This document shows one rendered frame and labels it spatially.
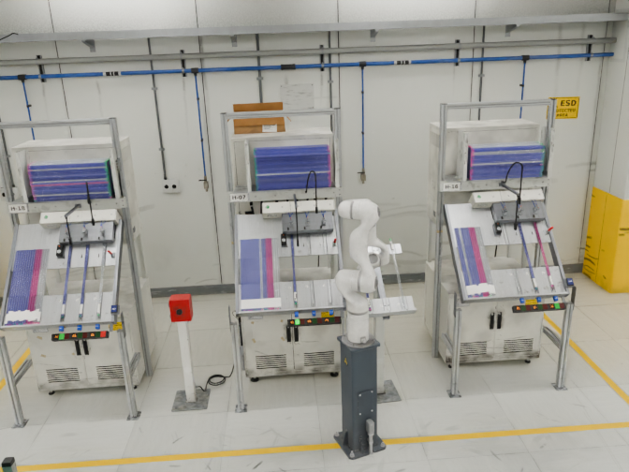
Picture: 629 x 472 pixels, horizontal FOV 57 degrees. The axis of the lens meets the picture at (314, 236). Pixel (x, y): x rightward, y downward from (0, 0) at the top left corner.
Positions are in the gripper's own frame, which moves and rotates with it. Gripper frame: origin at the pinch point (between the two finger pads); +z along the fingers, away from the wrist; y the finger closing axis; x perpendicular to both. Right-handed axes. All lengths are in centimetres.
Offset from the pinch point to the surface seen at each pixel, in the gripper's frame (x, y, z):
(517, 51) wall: -207, -181, 64
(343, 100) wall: -185, -25, 95
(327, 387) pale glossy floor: 63, 23, 69
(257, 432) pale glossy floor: 87, 74, 37
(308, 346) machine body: 34, 34, 61
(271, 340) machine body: 28, 59, 58
